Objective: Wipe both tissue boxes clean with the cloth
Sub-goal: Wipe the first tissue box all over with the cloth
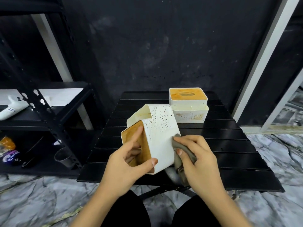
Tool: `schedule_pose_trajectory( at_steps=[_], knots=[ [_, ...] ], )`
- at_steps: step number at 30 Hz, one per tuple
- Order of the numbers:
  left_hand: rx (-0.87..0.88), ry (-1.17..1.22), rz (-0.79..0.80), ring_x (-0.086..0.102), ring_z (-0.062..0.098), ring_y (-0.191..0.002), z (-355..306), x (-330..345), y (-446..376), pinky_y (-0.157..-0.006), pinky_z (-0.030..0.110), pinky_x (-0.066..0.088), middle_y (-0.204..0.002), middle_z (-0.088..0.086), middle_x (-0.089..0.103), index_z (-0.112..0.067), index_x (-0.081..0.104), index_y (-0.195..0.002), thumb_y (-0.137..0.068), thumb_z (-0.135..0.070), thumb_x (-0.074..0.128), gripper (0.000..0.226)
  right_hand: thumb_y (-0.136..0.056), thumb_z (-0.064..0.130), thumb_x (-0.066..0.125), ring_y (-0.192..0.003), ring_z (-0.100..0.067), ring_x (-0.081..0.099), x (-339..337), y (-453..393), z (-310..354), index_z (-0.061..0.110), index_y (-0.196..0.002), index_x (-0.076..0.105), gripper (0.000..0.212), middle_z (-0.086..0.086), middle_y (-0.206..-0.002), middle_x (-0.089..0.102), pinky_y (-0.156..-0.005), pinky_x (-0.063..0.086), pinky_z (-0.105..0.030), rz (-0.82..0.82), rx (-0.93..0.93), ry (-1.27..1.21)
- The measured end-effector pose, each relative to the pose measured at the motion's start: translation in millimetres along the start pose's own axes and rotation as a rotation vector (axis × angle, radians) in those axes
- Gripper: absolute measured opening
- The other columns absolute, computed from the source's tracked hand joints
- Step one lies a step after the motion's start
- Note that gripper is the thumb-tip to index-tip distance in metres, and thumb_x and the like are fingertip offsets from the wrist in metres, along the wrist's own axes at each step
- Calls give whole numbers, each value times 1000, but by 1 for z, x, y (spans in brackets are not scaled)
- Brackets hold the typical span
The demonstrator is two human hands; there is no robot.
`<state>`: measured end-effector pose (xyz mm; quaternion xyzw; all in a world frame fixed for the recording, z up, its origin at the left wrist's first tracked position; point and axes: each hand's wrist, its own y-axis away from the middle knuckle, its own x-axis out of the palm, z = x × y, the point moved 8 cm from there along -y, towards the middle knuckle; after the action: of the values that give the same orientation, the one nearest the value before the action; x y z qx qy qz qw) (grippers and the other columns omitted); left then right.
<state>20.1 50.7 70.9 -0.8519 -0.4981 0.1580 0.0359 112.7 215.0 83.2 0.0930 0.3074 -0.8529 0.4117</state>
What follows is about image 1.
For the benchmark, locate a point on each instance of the black metal shelf rack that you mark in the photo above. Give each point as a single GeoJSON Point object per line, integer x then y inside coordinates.
{"type": "Point", "coordinates": [51, 122]}

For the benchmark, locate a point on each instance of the white door frame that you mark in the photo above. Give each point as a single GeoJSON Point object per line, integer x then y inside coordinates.
{"type": "Point", "coordinates": [262, 61]}

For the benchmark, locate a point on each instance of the person's right hand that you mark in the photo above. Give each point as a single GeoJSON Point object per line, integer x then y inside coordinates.
{"type": "Point", "coordinates": [201, 170]}

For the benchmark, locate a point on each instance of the person's left hand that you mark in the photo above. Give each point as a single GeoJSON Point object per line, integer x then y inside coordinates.
{"type": "Point", "coordinates": [118, 172]}

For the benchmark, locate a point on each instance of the white handheld controller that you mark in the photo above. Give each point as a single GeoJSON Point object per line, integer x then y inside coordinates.
{"type": "Point", "coordinates": [11, 108]}

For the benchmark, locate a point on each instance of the grey cleaning cloth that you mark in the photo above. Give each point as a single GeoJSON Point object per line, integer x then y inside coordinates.
{"type": "Point", "coordinates": [181, 163]}

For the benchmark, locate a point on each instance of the white frame post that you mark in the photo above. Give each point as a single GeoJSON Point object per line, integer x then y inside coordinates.
{"type": "Point", "coordinates": [54, 49]}

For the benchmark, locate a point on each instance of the white board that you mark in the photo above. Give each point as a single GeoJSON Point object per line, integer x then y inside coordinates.
{"type": "Point", "coordinates": [66, 96]}

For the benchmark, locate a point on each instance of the black table leg frame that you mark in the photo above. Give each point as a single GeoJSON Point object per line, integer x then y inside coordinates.
{"type": "Point", "coordinates": [156, 191]}

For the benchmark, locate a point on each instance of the grey metal cup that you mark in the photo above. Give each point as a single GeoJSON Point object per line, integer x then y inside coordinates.
{"type": "Point", "coordinates": [64, 158]}

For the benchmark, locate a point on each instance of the person's black trousers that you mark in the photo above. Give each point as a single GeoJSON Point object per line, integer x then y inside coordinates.
{"type": "Point", "coordinates": [130, 210]}

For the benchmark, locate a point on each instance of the orange snack packet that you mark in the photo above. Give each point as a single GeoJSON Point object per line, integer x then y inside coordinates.
{"type": "Point", "coordinates": [7, 143]}

